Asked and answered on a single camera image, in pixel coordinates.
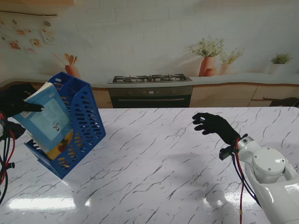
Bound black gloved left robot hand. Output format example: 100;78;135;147
0;83;45;119

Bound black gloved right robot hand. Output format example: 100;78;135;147
192;112;241;147

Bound light blue book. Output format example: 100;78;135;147
12;81;72;151

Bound yellow and white book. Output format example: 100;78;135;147
27;130;75;161

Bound plant in pale pink vase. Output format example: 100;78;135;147
219;48;245;75

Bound plant in terracotta vase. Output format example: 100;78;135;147
189;36;225;77

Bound dark built-in oven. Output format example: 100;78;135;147
108;85;194;108

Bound blue perforated plastic file rack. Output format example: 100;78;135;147
24;71;107;180

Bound gas stove hob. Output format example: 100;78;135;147
107;74;193;84

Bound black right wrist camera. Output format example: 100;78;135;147
219;147;234;161

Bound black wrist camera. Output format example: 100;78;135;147
219;147;234;161
4;121;26;140

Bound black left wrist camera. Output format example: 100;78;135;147
4;121;26;140

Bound left arm red black cables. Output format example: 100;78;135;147
0;112;17;203

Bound arm red black cables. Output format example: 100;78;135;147
0;112;17;203
231;137;262;224

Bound right arm red black cables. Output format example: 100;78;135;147
231;137;262;224

